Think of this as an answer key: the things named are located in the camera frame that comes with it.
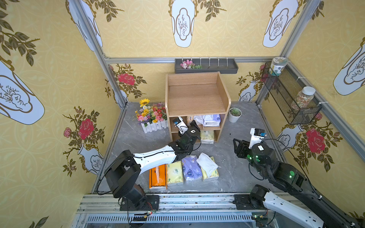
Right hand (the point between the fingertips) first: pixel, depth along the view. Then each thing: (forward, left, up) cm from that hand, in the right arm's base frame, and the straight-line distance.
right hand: (237, 140), depth 70 cm
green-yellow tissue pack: (-12, +31, -20) cm, 39 cm away
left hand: (+13, +25, -4) cm, 29 cm away
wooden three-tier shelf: (+23, +17, +6) cm, 30 cm away
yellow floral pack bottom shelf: (+12, +12, -18) cm, 25 cm away
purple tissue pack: (-9, +22, -19) cm, 30 cm away
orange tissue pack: (-14, +40, -17) cm, 46 cm away
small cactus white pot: (+31, -8, -17) cm, 37 cm away
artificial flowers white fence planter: (+21, +49, -10) cm, 54 cm away
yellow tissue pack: (-8, +13, -16) cm, 22 cm away
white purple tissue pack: (+14, +12, -2) cm, 18 cm away
